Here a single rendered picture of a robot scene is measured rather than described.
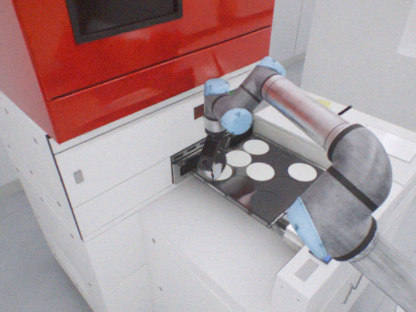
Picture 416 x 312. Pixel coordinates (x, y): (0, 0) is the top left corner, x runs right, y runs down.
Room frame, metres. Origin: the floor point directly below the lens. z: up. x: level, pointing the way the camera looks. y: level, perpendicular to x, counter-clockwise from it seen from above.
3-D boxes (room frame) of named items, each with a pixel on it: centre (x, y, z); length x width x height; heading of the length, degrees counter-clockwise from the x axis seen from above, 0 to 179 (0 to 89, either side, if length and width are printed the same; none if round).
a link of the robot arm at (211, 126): (0.91, -0.02, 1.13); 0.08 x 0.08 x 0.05
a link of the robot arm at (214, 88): (0.91, -0.03, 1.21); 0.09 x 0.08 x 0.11; 24
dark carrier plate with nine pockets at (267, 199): (0.95, -0.19, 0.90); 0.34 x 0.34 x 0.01; 44
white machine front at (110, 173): (0.98, 0.10, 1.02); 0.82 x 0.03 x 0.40; 134
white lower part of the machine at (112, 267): (1.22, 0.34, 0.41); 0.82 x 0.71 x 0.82; 134
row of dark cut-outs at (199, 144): (1.09, -0.03, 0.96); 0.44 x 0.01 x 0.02; 134
